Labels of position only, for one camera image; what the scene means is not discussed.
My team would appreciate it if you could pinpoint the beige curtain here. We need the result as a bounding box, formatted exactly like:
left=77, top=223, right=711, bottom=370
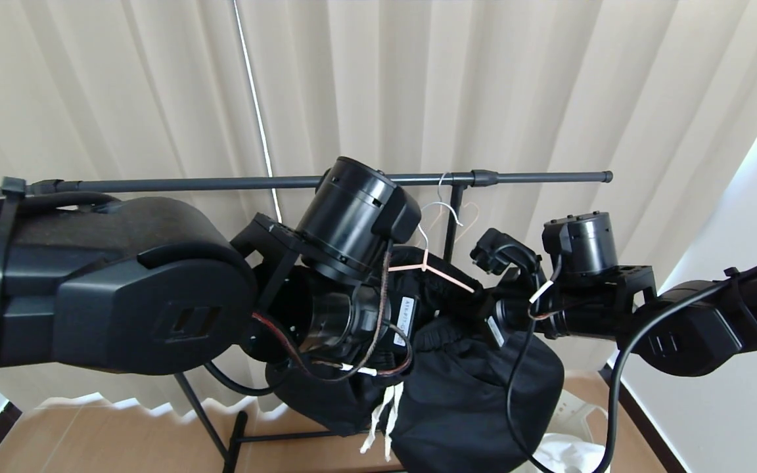
left=0, top=0, right=757, bottom=421

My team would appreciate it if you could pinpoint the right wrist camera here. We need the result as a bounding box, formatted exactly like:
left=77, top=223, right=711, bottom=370
left=470, top=227, right=545, bottom=291

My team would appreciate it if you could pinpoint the pink clothes hanger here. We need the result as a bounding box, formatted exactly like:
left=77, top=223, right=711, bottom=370
left=387, top=200, right=476, bottom=294
left=436, top=172, right=482, bottom=245

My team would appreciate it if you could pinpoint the black garment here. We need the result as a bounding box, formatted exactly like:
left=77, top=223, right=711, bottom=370
left=265, top=245, right=565, bottom=473

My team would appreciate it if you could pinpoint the black clothes rack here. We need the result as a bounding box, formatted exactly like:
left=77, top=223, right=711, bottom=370
left=0, top=169, right=614, bottom=473

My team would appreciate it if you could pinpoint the white garment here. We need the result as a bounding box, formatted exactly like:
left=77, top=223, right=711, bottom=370
left=528, top=432, right=608, bottom=473

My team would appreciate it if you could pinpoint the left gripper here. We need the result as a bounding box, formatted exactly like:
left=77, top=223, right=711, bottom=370
left=311, top=288, right=420, bottom=376

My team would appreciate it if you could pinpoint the white laundry basket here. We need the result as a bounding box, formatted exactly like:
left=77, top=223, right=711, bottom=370
left=553, top=390, right=610, bottom=449

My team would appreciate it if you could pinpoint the black cable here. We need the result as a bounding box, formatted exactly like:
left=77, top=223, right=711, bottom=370
left=203, top=360, right=288, bottom=399
left=0, top=189, right=121, bottom=217
left=505, top=253, right=748, bottom=473

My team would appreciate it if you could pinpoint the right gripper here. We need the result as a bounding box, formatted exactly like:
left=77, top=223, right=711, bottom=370
left=482, top=288, right=571, bottom=350

